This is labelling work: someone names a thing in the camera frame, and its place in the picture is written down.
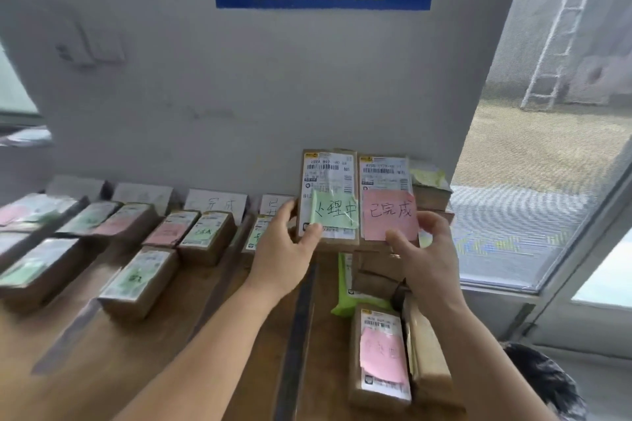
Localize person's left hand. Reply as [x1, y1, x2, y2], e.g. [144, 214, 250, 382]
[245, 200, 325, 300]

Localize person's right hand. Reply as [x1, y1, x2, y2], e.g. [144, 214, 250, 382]
[385, 211, 467, 310]

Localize brown box green sticky note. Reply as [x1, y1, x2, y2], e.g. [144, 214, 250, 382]
[295, 148, 361, 252]

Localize brown box pink sticky note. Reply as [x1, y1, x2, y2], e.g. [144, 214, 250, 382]
[358, 154, 424, 255]

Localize person's left forearm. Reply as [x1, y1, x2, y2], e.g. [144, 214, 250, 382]
[114, 283, 297, 421]

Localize person's right forearm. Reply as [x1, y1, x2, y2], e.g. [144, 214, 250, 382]
[407, 297, 561, 421]

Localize crumpled brown paper parcel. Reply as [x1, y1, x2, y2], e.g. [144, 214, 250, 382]
[352, 252, 411, 305]

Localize white paper card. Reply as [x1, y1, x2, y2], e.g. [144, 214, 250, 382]
[184, 189, 249, 225]
[45, 175, 107, 202]
[113, 182, 174, 215]
[259, 194, 296, 218]

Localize dark box pale green note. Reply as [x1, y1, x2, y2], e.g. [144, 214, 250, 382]
[409, 163, 455, 226]

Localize green plastic mailer bag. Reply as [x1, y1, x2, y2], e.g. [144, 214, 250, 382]
[330, 253, 396, 319]

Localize plain brown taped box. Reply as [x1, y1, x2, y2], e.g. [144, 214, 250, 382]
[401, 293, 456, 403]

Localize long box pink note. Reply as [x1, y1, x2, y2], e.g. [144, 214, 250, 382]
[348, 305, 413, 410]

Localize rows of small cardboard parcels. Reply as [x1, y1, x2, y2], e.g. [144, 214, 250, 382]
[0, 193, 277, 323]

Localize white ladder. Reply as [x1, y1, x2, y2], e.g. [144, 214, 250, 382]
[521, 0, 609, 111]

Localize grey window frame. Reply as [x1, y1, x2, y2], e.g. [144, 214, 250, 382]
[447, 154, 632, 355]

